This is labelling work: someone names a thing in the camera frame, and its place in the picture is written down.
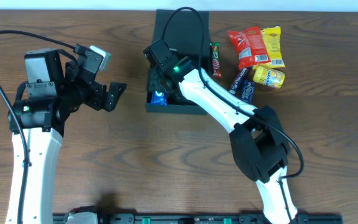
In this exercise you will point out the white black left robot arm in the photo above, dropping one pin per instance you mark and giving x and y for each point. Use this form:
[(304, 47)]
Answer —
[(58, 84)]

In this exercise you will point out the black box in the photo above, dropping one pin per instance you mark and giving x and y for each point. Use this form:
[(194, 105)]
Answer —
[(186, 34)]

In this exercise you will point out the yellow Mentos gum bottle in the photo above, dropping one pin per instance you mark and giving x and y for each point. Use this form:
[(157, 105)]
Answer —
[(268, 77)]

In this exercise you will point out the blue Eclipse mint pack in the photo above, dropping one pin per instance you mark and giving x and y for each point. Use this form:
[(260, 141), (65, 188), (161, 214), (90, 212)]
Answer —
[(247, 93)]

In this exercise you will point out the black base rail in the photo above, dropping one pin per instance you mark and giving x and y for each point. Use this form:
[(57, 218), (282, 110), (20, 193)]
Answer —
[(127, 218)]

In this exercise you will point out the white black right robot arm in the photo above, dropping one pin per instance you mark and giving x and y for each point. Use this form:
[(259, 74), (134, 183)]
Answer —
[(259, 145)]

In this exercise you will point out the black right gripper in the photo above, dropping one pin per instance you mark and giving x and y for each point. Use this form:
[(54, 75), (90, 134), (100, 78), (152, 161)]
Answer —
[(155, 82)]

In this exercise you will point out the yellow snack bag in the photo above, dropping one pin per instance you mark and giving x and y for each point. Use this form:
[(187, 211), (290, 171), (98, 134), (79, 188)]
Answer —
[(271, 38)]

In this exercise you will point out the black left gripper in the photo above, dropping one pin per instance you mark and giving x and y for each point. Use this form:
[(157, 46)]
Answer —
[(99, 94)]

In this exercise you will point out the KitKat chocolate bar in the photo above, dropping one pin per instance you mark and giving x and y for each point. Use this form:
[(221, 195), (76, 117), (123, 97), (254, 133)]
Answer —
[(215, 59)]

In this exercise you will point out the purple Dairy Milk bar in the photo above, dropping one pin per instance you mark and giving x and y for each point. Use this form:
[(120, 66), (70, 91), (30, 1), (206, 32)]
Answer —
[(241, 74)]

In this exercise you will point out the red snack bag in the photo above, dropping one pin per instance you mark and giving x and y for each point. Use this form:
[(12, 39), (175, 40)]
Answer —
[(250, 47)]

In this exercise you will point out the blue Oreo cookie pack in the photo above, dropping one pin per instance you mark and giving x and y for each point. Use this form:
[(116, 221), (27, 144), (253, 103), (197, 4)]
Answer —
[(159, 98)]

